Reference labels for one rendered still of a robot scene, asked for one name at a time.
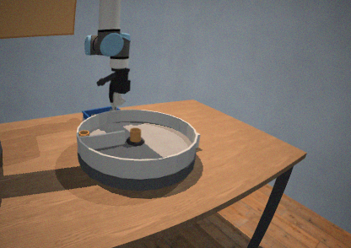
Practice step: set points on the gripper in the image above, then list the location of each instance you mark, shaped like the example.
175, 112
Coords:
119, 85

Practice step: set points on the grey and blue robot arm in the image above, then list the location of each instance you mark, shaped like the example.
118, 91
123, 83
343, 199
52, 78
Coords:
109, 43

